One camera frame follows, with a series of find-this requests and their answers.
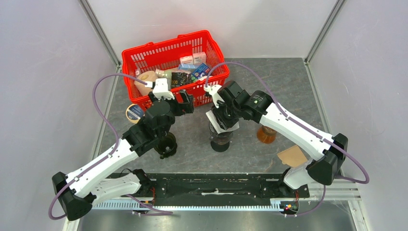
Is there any white paper coffee filter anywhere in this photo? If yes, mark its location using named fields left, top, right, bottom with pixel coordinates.
left=206, top=111, right=240, bottom=134

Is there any clear grey glass dripper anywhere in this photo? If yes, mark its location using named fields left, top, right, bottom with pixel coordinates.
left=209, top=123, right=233, bottom=145

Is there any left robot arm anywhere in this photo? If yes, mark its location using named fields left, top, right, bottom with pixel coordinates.
left=48, top=90, right=194, bottom=221

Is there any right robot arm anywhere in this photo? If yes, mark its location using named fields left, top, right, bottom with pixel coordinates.
left=204, top=81, right=348, bottom=197

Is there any red black coffee server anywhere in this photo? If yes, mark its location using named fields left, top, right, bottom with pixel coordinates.
left=210, top=141, right=230, bottom=153

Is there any dark green dripper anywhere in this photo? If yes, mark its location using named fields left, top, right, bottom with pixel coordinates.
left=154, top=132, right=178, bottom=159

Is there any brown paper coffee filter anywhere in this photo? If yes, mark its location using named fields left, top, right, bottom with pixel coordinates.
left=278, top=145, right=307, bottom=167

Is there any white item in basket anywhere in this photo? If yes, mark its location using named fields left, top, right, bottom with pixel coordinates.
left=198, top=76, right=212, bottom=81

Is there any light blue packet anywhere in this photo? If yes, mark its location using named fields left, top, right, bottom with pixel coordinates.
left=178, top=64, right=199, bottom=72

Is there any blue detergent box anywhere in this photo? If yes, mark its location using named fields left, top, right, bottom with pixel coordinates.
left=191, top=63, right=211, bottom=81

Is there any pale green plastic bottle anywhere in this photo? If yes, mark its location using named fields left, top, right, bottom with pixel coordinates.
left=155, top=68, right=178, bottom=79

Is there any amber glass beaker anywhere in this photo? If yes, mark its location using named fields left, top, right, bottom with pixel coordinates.
left=257, top=126, right=277, bottom=144

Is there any white pink small box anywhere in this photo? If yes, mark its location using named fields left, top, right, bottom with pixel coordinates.
left=192, top=52, right=207, bottom=65

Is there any beige toilet paper roll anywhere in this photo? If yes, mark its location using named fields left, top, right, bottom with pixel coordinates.
left=134, top=71, right=157, bottom=96

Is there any masking tape roll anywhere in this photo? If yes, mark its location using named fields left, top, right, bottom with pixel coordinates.
left=125, top=104, right=144, bottom=124

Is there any red plastic shopping basket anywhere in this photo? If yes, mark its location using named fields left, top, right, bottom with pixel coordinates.
left=122, top=30, right=230, bottom=110

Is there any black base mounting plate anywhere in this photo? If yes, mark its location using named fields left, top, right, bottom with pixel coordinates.
left=115, top=169, right=310, bottom=206

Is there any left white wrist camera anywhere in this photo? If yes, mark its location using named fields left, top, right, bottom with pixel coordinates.
left=145, top=78, right=175, bottom=100

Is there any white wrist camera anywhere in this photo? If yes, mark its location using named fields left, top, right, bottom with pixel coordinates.
left=204, top=85, right=224, bottom=108
left=145, top=78, right=175, bottom=100

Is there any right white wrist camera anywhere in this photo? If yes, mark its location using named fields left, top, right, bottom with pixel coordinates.
left=204, top=85, right=224, bottom=108

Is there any white cable duct rail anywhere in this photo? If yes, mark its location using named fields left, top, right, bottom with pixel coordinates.
left=92, top=198, right=294, bottom=212

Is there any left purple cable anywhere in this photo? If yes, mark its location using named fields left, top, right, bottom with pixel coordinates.
left=48, top=73, right=174, bottom=221

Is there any purple cable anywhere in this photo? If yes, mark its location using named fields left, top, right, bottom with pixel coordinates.
left=204, top=62, right=370, bottom=218
left=48, top=73, right=174, bottom=221

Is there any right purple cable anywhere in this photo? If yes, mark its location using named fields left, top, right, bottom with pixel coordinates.
left=204, top=62, right=370, bottom=218

